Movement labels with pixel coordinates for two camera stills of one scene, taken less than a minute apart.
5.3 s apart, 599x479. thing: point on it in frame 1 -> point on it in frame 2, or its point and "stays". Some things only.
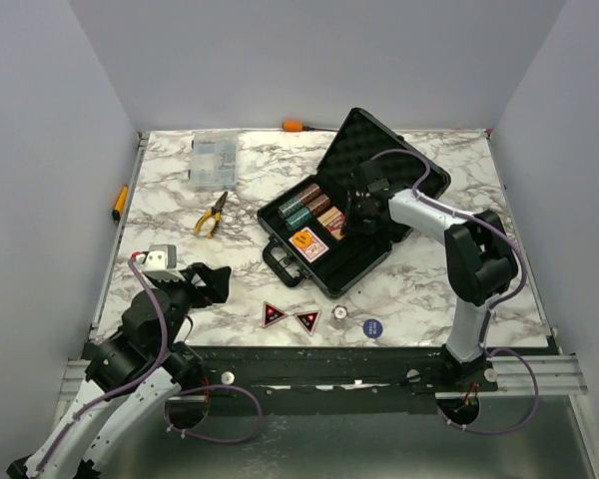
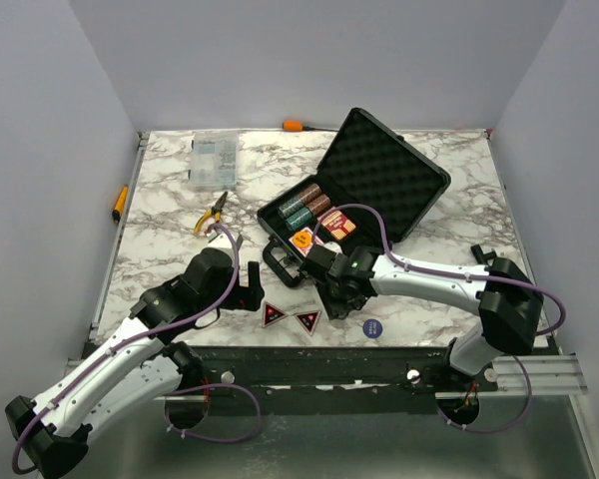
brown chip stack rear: x=308 y=194 stays
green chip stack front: x=299 y=219 stays
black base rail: x=334 y=378 stays
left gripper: x=216 y=287 -> x=247 y=297
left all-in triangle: x=271 y=314 stays
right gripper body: x=358 y=219 -> x=335 y=302
